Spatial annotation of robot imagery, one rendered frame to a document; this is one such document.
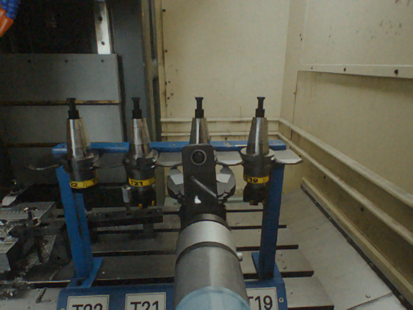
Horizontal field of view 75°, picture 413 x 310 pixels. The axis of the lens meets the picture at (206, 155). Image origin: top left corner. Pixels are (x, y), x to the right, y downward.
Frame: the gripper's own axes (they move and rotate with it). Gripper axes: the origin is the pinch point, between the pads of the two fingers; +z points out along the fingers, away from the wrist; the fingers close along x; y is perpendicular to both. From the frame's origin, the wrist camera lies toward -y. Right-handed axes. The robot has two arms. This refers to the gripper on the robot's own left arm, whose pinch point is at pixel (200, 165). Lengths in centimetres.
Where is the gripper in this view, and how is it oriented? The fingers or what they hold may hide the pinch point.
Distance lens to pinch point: 52.7
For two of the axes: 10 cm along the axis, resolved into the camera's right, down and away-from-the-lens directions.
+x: 10.0, -0.3, 0.5
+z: -0.6, -3.7, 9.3
